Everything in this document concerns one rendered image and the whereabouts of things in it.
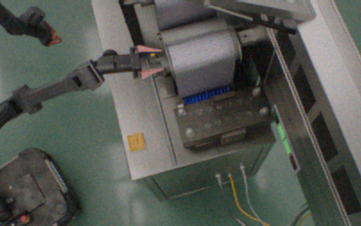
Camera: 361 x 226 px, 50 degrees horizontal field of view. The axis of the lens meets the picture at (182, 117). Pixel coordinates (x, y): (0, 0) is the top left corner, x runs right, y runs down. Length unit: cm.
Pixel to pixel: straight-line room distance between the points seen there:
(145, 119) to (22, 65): 162
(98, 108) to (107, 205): 70
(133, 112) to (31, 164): 101
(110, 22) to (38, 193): 113
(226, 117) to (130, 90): 49
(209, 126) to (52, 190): 124
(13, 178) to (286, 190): 172
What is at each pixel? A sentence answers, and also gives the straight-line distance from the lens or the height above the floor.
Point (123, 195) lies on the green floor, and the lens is 266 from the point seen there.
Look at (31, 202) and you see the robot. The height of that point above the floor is 26.
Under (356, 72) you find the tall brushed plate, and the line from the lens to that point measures 135.
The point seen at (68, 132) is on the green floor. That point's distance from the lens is 287.
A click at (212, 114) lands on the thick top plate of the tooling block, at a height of 103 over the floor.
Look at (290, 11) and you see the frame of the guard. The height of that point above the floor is 172.
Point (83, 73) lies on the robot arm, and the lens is 127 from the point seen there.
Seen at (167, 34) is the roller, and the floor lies 123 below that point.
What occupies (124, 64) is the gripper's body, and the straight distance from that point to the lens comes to 125.
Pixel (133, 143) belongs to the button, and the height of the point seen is 92.
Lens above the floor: 258
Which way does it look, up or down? 70 degrees down
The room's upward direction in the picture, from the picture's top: 11 degrees counter-clockwise
